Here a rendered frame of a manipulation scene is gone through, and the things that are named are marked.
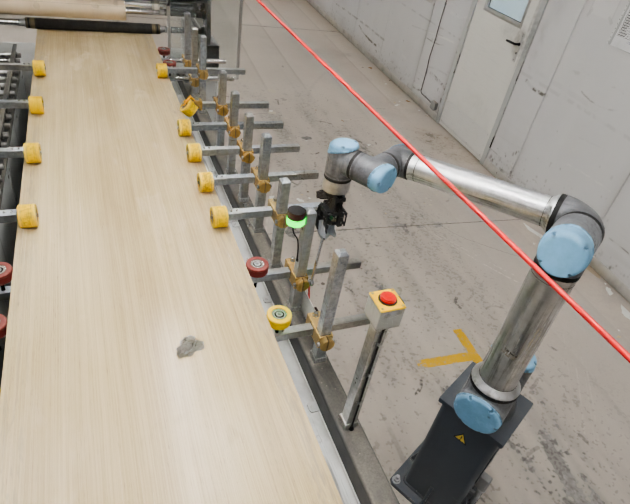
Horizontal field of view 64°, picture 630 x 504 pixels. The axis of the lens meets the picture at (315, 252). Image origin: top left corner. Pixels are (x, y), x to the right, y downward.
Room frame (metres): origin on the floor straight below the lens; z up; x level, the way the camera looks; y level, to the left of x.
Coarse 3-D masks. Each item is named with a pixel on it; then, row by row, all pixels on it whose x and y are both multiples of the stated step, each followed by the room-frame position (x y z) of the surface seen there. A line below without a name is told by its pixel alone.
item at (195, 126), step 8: (192, 128) 2.21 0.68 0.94; (200, 128) 2.23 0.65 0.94; (208, 128) 2.25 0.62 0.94; (216, 128) 2.26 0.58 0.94; (224, 128) 2.28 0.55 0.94; (240, 128) 2.32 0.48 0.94; (256, 128) 2.36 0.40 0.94; (264, 128) 2.38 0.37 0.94; (272, 128) 2.40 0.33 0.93; (280, 128) 2.42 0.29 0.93
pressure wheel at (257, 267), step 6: (252, 258) 1.38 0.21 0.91; (258, 258) 1.39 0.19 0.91; (246, 264) 1.34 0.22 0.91; (252, 264) 1.35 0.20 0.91; (258, 264) 1.35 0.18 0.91; (264, 264) 1.36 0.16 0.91; (252, 270) 1.32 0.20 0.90; (258, 270) 1.32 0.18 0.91; (264, 270) 1.33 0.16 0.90; (252, 276) 1.32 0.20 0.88; (258, 276) 1.32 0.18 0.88
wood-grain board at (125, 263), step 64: (64, 64) 2.79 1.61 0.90; (128, 64) 2.97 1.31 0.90; (64, 128) 2.06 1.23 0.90; (128, 128) 2.17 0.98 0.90; (64, 192) 1.57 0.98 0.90; (128, 192) 1.65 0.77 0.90; (192, 192) 1.73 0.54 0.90; (64, 256) 1.22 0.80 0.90; (128, 256) 1.28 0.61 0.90; (192, 256) 1.34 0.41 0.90; (64, 320) 0.96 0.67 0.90; (128, 320) 1.00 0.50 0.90; (192, 320) 1.05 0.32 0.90; (256, 320) 1.10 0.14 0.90; (64, 384) 0.75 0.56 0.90; (128, 384) 0.79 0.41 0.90; (192, 384) 0.82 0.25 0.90; (256, 384) 0.86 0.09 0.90; (0, 448) 0.56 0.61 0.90; (64, 448) 0.59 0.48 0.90; (128, 448) 0.62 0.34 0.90; (192, 448) 0.65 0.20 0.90; (256, 448) 0.68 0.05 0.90; (320, 448) 0.71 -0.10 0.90
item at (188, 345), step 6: (186, 336) 0.97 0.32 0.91; (192, 336) 0.98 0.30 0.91; (180, 342) 0.95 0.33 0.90; (186, 342) 0.95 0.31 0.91; (192, 342) 0.96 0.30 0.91; (198, 342) 0.96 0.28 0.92; (180, 348) 0.93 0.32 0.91; (186, 348) 0.93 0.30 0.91; (192, 348) 0.93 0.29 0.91; (198, 348) 0.94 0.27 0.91; (180, 354) 0.91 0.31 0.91; (186, 354) 0.91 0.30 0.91; (192, 354) 0.92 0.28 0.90
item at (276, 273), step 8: (312, 264) 1.47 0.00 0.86; (320, 264) 1.48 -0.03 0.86; (328, 264) 1.48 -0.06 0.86; (352, 264) 1.52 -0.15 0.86; (360, 264) 1.53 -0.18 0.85; (272, 272) 1.38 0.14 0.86; (280, 272) 1.39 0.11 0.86; (288, 272) 1.40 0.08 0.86; (320, 272) 1.46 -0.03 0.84; (328, 272) 1.47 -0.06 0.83; (256, 280) 1.34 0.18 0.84; (264, 280) 1.36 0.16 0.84
